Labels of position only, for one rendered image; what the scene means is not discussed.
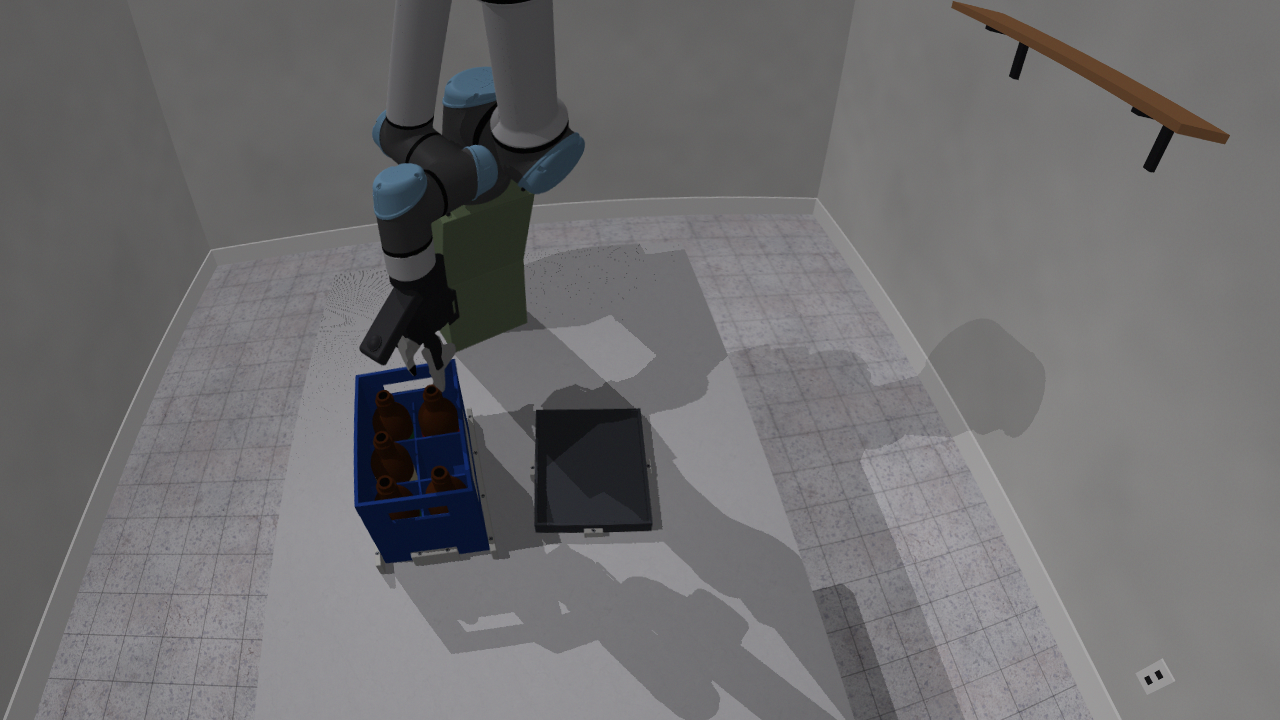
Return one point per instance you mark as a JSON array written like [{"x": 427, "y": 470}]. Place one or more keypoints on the blue crate with dividers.
[{"x": 463, "y": 526}]

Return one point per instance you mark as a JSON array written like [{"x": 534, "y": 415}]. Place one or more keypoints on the brown bottle with blue label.
[{"x": 442, "y": 481}]

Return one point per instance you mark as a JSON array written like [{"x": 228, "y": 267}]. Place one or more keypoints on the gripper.
[{"x": 437, "y": 302}]

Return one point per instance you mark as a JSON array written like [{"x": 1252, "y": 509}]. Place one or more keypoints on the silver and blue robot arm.
[{"x": 531, "y": 139}]

